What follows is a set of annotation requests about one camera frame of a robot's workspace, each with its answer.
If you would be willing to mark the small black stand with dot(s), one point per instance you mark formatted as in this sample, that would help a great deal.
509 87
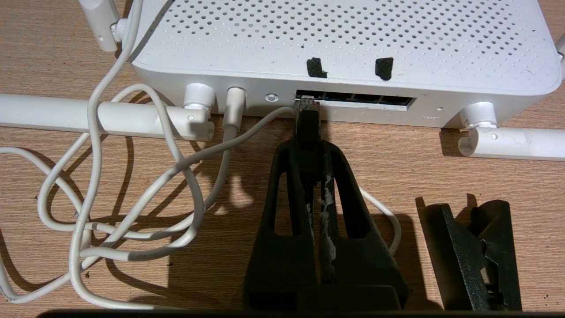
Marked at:
474 260

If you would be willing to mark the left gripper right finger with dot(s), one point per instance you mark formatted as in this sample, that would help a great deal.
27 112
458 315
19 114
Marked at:
362 260

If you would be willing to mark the white router with antennas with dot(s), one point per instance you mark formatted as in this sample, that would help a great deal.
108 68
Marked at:
353 44

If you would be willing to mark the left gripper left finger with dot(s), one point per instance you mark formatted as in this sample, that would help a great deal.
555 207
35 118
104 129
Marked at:
278 256

